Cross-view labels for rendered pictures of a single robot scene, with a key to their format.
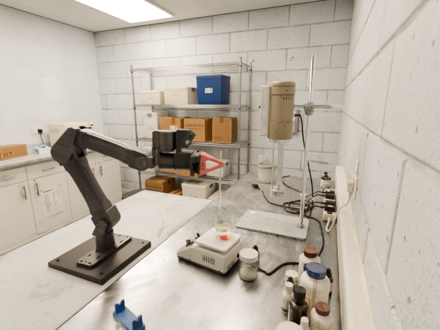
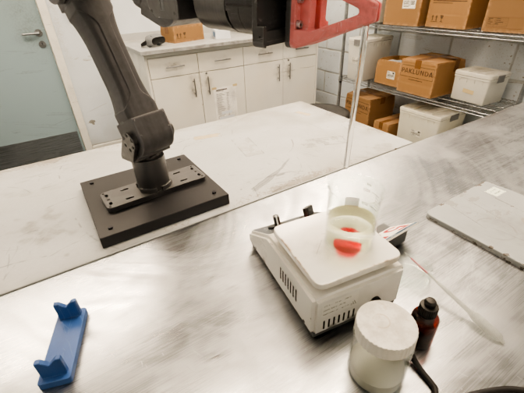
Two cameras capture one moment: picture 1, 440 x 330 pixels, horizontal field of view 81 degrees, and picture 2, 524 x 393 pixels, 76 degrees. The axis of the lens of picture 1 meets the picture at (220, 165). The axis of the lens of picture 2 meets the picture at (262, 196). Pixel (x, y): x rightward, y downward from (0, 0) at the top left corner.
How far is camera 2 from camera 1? 52 cm
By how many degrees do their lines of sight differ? 38
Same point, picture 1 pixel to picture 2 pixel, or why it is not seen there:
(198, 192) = (426, 125)
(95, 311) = (51, 296)
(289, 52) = not seen: outside the picture
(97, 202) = (119, 97)
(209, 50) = not seen: outside the picture
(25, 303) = (9, 235)
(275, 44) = not seen: outside the picture
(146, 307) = (115, 332)
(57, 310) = (21, 267)
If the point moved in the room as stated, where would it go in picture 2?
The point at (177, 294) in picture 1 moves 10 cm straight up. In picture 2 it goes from (185, 332) to (171, 274)
